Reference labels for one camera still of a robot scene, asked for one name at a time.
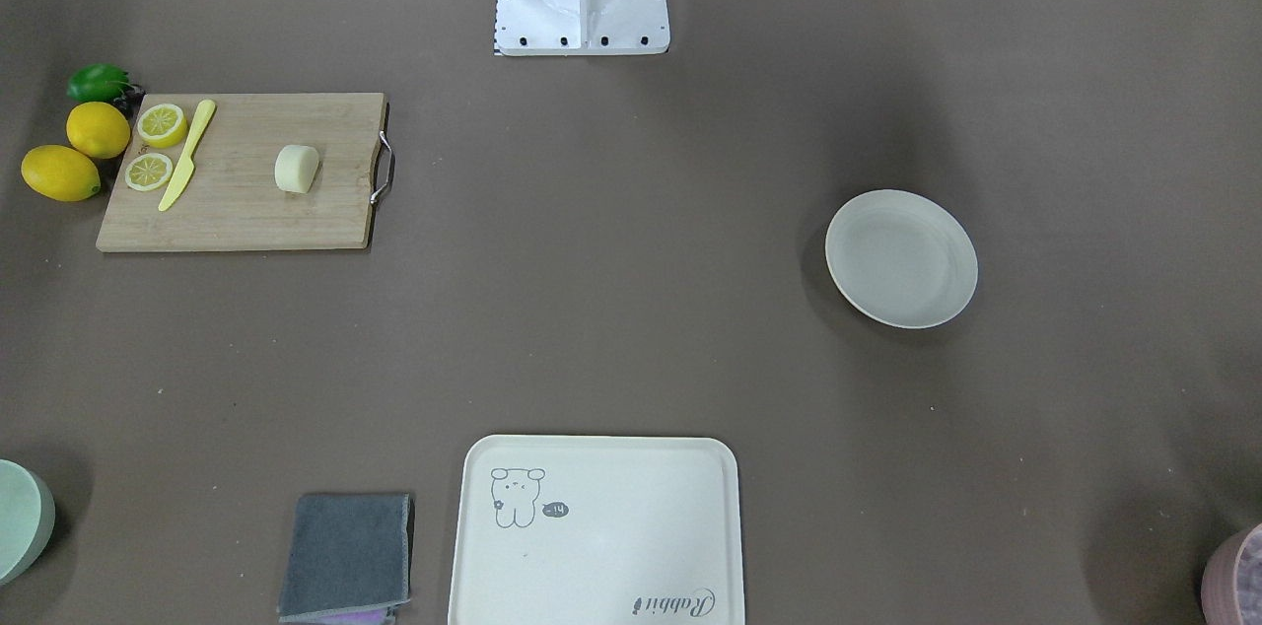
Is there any cream round plate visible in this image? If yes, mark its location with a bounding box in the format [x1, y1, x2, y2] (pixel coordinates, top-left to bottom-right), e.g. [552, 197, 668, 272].
[823, 189, 981, 330]

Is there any cream rabbit serving tray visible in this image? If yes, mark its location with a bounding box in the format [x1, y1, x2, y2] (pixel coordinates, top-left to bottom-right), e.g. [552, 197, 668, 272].
[448, 436, 745, 624]

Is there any folded grey cloth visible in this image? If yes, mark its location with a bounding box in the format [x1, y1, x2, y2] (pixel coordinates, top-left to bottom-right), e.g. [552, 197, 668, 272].
[278, 492, 413, 624]

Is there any bamboo cutting board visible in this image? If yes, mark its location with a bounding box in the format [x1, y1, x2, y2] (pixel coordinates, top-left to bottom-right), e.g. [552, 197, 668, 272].
[98, 92, 387, 253]

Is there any yellow plastic knife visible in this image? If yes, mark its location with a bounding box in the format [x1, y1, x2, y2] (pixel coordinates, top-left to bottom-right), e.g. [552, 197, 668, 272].
[158, 98, 217, 212]

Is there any lemon half upper slice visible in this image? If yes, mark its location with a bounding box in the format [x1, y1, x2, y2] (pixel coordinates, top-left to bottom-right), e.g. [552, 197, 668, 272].
[135, 104, 189, 149]

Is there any lemon half slice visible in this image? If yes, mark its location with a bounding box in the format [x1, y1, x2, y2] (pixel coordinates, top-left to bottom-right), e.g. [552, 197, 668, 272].
[122, 152, 175, 192]
[135, 104, 189, 149]

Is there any lemon half lower slice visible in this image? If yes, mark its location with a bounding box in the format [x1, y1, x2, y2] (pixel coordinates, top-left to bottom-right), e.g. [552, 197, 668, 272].
[122, 152, 175, 192]

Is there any dark grapes bunch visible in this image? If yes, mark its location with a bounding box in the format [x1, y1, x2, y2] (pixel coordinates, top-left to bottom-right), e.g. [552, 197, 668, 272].
[109, 85, 146, 117]

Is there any whole yellow lemon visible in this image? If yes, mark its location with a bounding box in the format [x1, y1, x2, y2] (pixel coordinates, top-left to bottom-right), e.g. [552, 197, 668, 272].
[20, 145, 101, 202]
[66, 104, 131, 162]

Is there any green lime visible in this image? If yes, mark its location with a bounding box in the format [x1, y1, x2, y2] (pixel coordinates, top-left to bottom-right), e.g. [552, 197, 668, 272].
[66, 63, 133, 104]

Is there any mint green bowl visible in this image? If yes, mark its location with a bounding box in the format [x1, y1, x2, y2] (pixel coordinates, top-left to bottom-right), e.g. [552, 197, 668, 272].
[1, 460, 56, 586]

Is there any pink ice bucket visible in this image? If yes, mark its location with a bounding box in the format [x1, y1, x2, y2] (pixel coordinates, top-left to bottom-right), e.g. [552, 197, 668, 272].
[1200, 524, 1261, 624]

